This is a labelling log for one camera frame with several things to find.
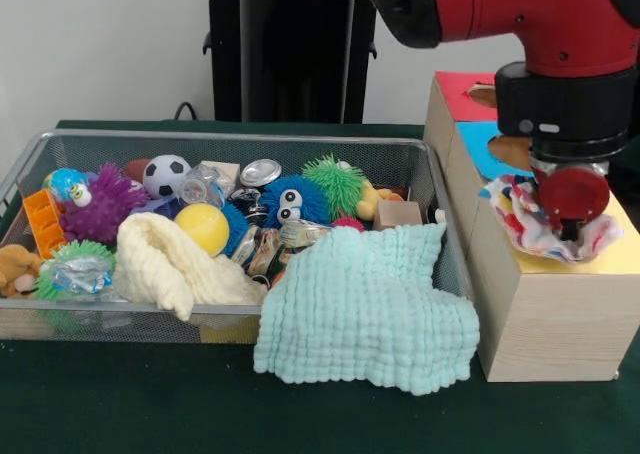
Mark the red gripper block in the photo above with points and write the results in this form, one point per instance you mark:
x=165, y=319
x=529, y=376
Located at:
x=575, y=194

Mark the multicolour dotted cloth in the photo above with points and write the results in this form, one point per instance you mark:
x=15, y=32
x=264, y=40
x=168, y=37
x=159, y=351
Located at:
x=525, y=229

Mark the mint green knitted cloth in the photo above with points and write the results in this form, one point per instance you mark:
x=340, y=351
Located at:
x=360, y=314

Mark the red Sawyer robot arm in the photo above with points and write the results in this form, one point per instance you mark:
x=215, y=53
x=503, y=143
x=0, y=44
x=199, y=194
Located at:
x=550, y=24

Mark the wooden box with three holes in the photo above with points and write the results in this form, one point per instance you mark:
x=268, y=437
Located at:
x=550, y=324

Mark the shallow clear mesh bin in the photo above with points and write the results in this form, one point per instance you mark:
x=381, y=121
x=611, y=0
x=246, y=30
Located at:
x=100, y=324

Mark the brown wooden block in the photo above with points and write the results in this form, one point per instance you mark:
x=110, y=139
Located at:
x=400, y=215

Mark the green spiky toy with eyes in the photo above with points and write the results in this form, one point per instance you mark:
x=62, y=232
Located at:
x=337, y=184

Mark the blue spiky toy with eyes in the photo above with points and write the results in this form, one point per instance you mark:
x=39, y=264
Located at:
x=290, y=199

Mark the yellow ball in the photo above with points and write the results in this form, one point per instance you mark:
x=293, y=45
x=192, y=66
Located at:
x=200, y=226

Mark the black and white soccer ball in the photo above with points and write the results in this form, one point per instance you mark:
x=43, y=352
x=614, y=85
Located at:
x=166, y=175

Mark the cream knitted cloth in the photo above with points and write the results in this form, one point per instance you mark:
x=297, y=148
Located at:
x=150, y=264

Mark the dark green table cloth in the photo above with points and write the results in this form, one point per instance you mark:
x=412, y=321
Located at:
x=150, y=404

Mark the purple spiky toy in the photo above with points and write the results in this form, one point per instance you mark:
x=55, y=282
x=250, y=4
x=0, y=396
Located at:
x=105, y=209

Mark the green spiky ball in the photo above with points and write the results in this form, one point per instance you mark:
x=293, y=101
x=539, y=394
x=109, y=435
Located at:
x=62, y=254

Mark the orange plastic grid tray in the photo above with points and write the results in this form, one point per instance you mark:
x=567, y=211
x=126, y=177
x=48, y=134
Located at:
x=45, y=224

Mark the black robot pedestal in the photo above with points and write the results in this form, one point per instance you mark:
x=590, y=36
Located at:
x=300, y=64

